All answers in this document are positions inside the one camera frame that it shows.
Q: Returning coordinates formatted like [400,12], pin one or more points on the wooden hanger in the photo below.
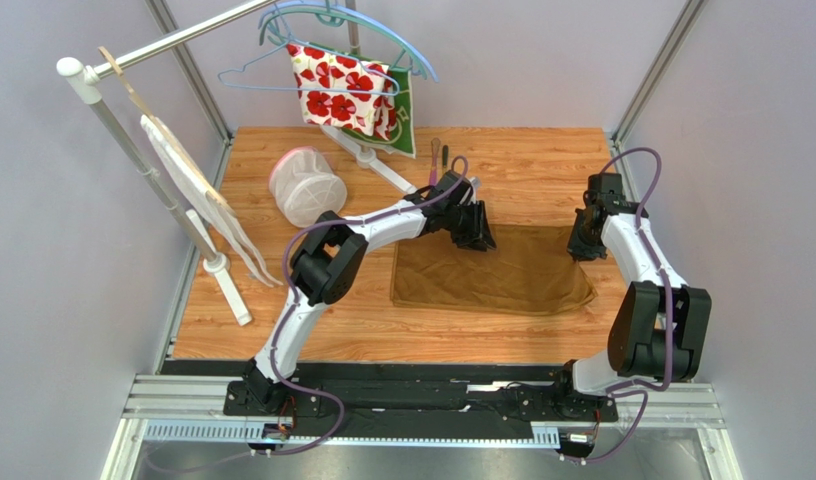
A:
[178,163]

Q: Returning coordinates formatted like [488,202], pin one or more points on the purple handled knife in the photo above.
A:
[436,146]

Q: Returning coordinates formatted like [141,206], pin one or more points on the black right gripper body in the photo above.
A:
[584,242]

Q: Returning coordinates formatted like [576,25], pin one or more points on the green patterned cloth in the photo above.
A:
[402,139]

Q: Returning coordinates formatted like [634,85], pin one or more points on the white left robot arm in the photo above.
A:
[321,264]

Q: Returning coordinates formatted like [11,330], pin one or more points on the aluminium frame rail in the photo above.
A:
[190,408]

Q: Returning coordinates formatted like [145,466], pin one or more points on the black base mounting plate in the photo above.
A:
[326,392]

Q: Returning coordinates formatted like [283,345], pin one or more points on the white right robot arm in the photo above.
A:
[658,334]

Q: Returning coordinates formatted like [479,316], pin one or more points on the red floral cloth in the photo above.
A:
[372,117]

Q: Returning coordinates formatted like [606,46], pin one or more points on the blue plastic hanger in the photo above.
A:
[375,30]

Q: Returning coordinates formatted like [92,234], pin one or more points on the light blue wire hanger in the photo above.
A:
[317,68]

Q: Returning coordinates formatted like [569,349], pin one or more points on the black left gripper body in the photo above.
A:
[467,224]

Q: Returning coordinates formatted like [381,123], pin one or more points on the brown cloth napkin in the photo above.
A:
[529,273]

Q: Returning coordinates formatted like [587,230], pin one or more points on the white clothes rack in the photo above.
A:
[84,80]

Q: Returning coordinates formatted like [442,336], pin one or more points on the white mesh garment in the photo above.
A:
[234,234]

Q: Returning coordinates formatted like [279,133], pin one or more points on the gold spoon black handle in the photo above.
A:
[444,157]

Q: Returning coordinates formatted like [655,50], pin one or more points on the white mesh laundry basket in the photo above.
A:
[304,186]

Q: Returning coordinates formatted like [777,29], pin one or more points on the teal plastic hanger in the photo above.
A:
[315,13]

